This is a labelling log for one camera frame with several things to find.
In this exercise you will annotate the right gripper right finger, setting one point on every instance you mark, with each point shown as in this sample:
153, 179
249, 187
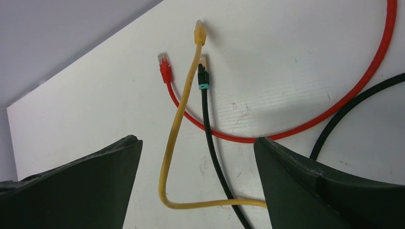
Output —
302, 193

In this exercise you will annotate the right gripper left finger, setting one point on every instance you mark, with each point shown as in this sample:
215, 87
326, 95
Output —
92, 192

